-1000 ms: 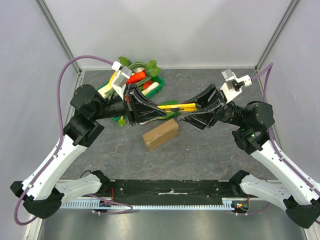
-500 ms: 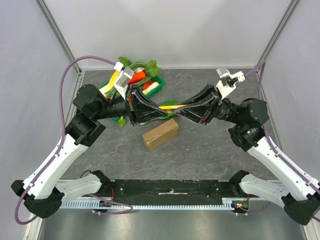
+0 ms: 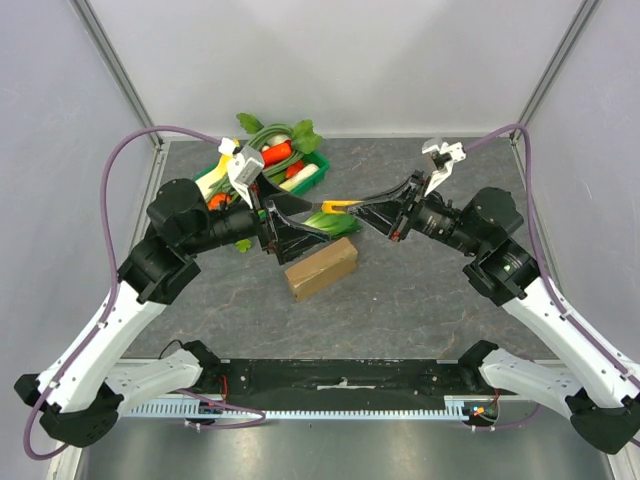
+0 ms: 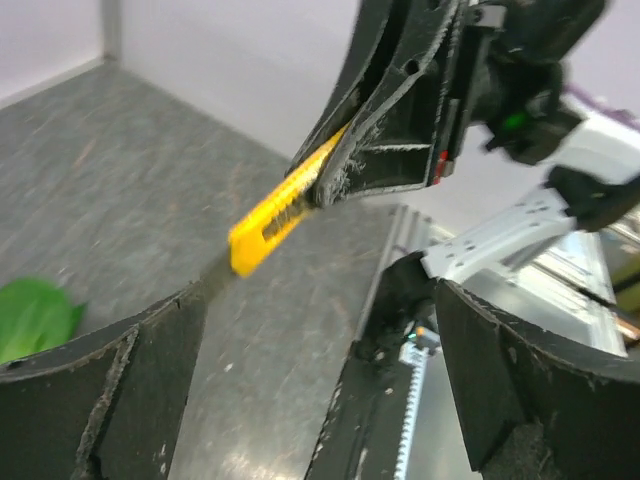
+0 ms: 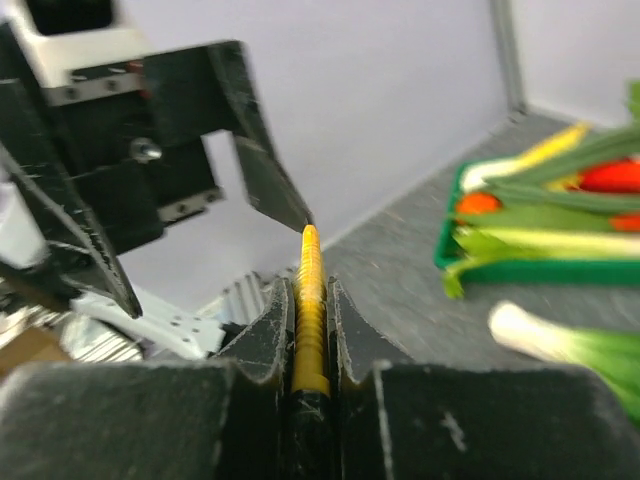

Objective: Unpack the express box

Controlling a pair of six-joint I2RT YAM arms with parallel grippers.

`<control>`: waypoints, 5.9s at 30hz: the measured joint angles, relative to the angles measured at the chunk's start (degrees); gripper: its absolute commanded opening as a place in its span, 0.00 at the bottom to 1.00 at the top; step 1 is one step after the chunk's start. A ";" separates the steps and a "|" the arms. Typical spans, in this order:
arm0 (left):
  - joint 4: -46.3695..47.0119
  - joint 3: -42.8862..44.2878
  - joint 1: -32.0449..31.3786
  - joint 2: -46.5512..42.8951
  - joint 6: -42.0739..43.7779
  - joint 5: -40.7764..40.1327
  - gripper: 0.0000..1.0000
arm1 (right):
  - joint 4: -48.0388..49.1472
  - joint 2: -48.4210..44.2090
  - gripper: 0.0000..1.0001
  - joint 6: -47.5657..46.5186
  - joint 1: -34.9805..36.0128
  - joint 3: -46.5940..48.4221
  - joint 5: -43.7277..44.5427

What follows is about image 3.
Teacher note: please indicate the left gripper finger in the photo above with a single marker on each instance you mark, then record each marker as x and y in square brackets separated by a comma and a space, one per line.
[294, 239]
[287, 203]

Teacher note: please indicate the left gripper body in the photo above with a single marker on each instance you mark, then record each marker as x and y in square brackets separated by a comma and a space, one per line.
[265, 228]

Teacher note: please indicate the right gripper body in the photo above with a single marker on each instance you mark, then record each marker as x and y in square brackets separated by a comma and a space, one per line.
[406, 214]

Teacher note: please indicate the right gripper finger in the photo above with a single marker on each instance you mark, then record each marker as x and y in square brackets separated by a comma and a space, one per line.
[385, 217]
[407, 190]

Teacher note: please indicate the yellow utility knife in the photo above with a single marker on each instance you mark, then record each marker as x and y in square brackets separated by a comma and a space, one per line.
[334, 207]

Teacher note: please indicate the brown cardboard express box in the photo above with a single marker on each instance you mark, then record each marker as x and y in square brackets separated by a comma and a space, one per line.
[321, 269]

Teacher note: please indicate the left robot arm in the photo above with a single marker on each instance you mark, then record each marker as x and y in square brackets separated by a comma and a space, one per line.
[77, 400]

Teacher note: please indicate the green white leek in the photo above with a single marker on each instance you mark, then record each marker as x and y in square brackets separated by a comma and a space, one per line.
[243, 246]

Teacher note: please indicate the green bok choy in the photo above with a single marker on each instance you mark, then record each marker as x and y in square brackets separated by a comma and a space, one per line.
[324, 227]

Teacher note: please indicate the red chili pepper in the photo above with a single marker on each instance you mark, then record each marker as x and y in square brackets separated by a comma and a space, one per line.
[273, 155]

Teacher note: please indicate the green plastic vegetable tray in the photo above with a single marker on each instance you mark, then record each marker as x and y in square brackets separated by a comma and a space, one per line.
[277, 174]

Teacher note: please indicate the small orange pumpkin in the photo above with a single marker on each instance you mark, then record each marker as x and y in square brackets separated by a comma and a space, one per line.
[219, 201]

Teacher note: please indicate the green long beans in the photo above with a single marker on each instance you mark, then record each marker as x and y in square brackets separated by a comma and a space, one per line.
[294, 158]

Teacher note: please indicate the green leafy vegetable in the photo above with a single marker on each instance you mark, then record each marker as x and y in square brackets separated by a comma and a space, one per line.
[304, 138]

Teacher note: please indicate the yellow corn cob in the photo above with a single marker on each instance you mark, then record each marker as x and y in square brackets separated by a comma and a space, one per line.
[227, 148]

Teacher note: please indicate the white daikon stalk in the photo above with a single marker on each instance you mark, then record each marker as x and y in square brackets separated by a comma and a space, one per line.
[207, 182]

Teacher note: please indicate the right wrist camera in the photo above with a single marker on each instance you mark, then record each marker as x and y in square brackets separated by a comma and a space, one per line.
[444, 156]

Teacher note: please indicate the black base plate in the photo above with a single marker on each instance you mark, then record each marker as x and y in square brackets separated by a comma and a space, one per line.
[341, 384]

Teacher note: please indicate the grey cable duct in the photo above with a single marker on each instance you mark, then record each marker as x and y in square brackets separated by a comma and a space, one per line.
[184, 407]

